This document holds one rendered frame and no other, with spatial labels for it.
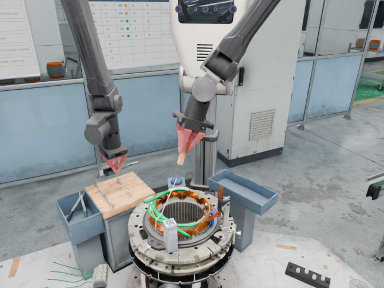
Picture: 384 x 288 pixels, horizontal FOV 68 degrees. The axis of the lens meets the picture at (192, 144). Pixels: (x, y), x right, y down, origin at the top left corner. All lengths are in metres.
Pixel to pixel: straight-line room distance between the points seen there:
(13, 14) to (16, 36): 0.17
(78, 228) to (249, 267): 0.65
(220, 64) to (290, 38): 2.58
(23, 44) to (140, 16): 1.03
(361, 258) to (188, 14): 2.13
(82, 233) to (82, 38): 0.61
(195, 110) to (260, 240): 0.76
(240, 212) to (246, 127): 2.15
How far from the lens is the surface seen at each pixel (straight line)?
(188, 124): 0.71
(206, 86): 0.65
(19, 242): 2.75
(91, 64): 0.82
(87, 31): 0.79
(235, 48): 0.70
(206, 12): 1.09
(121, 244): 1.14
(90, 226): 1.04
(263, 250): 1.28
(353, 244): 2.69
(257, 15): 0.68
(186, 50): 1.11
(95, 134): 0.85
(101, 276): 1.17
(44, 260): 1.35
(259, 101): 3.20
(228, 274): 1.15
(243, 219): 1.14
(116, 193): 1.10
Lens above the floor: 1.68
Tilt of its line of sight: 26 degrees down
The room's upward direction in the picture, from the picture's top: straight up
